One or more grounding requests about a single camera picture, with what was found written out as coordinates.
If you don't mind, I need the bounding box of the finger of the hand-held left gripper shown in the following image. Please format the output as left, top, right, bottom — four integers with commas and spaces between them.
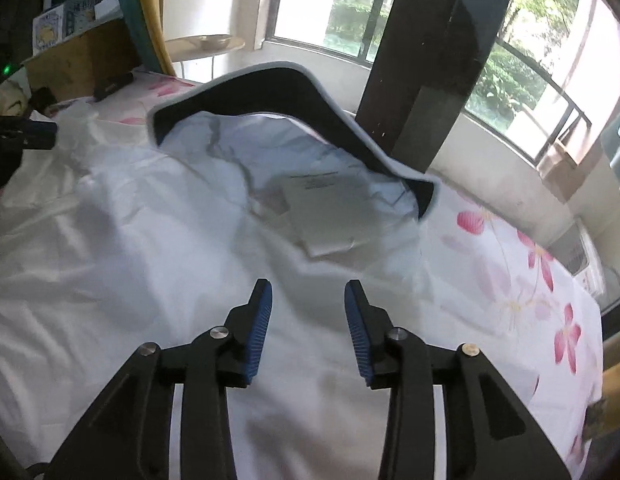
17, 119, 58, 151

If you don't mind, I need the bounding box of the white outdoor air conditioner unit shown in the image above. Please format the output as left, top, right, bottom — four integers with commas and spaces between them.
547, 217, 608, 301

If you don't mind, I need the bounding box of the dark balcony railing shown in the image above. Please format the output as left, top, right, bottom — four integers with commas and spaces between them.
264, 0, 593, 166

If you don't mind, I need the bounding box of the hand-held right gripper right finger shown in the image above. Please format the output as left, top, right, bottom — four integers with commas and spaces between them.
344, 279, 573, 480

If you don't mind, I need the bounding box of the floral bed sheet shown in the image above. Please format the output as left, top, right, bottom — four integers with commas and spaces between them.
54, 67, 605, 480

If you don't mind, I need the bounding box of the dark sliding door frame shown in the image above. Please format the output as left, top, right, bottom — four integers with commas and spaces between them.
356, 0, 523, 181

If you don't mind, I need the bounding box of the round gold side table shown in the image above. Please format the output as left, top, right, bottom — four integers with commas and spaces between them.
164, 34, 247, 83

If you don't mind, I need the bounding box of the small printed cartoon box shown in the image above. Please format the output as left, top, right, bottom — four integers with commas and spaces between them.
32, 0, 103, 57

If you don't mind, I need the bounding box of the balcony cardboard box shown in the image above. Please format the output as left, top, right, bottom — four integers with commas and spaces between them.
536, 144, 581, 181

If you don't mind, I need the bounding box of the brown cardboard box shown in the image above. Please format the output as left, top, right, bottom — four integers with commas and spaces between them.
20, 17, 143, 103

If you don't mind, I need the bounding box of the small black device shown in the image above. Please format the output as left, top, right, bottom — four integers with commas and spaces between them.
92, 72, 135, 101

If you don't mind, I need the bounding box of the teal curtain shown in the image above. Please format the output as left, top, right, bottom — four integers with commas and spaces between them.
90, 0, 163, 73

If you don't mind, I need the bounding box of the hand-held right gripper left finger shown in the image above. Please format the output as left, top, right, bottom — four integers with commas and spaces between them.
44, 278, 273, 480

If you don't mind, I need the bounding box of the yellow curtain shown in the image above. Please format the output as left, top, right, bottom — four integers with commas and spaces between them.
132, 0, 173, 76

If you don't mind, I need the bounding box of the white jacket with dark collar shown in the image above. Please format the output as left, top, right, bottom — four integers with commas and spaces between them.
0, 61, 441, 480

